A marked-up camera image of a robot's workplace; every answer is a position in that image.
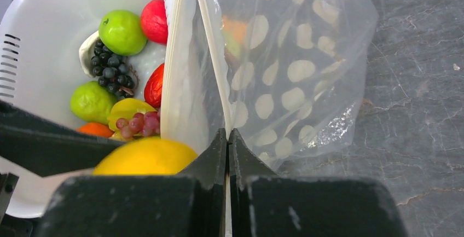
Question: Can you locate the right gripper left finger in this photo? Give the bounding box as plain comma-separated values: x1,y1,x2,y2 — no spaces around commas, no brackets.
34,129,227,236

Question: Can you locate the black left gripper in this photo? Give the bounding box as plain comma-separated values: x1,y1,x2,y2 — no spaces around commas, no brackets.
1,101,123,237

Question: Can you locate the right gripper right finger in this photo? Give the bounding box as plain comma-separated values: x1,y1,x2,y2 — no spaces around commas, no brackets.
228,130,408,236

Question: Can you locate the yellow apple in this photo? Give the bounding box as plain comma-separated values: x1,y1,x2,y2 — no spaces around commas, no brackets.
92,137,198,176

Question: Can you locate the clear dotted zip bag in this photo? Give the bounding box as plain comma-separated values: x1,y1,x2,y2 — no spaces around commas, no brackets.
161,0,379,170

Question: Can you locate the orange fruit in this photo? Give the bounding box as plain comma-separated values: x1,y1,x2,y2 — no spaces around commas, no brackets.
76,122,114,138

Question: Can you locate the green pear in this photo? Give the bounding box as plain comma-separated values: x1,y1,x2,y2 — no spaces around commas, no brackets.
69,80,117,125

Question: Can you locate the yellow starfruit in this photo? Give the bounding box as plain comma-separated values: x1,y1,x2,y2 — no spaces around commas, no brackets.
107,98,158,131

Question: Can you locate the red grape bunch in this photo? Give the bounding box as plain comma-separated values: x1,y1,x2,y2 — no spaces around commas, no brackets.
111,111,161,141

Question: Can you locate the black grape bunch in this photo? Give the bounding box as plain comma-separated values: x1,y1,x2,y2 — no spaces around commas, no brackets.
90,39,138,99

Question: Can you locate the white garlic clove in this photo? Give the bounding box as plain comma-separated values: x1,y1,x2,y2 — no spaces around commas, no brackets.
78,31,100,78

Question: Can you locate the white plastic basket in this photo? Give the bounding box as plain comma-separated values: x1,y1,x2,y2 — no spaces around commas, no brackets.
1,0,173,216

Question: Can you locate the red orange mango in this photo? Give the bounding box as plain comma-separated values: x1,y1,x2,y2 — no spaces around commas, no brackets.
144,63,165,108

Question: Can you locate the green apple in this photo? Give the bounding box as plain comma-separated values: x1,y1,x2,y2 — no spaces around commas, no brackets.
98,9,147,56

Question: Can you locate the red apple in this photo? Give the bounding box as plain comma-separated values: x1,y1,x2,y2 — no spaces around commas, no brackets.
140,0,169,45

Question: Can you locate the orange green block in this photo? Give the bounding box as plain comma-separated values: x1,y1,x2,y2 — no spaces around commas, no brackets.
222,15,248,60

